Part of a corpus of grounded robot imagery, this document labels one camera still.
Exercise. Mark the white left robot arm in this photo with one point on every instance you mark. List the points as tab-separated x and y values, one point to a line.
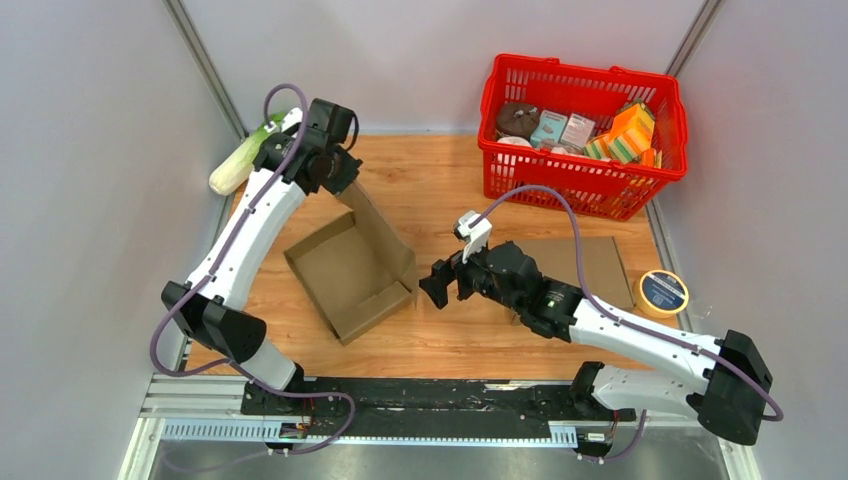
296	155

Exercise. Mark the brown cardboard box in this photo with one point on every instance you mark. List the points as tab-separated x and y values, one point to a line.
603	267

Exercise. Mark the cardboard sheet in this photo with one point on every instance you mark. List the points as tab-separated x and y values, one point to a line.
356	270

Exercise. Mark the red plastic basket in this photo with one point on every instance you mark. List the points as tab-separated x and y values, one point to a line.
606	189

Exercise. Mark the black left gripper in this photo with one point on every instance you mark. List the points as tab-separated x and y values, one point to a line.
348	175

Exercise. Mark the aluminium frame rail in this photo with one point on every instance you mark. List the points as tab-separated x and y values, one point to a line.
207	408

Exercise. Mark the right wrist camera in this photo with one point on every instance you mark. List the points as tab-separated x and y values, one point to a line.
474	231

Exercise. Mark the orange yellow striped box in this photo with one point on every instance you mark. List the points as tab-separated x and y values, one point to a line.
630	138

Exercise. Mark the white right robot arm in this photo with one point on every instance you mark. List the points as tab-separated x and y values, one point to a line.
722	383

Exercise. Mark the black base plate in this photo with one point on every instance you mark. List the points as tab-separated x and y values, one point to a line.
432	408

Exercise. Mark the brown round container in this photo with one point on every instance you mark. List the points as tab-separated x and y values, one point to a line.
517	119

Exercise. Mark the yellow blue tape roll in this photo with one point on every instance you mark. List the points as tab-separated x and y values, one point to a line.
661	294

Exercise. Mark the pink white packet box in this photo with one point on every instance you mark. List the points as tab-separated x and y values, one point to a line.
577	131

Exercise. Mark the napa cabbage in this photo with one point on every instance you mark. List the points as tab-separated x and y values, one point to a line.
236	168

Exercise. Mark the teal packet box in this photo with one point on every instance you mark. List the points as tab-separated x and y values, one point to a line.
549	130

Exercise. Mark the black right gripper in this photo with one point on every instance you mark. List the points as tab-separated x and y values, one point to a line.
444	273

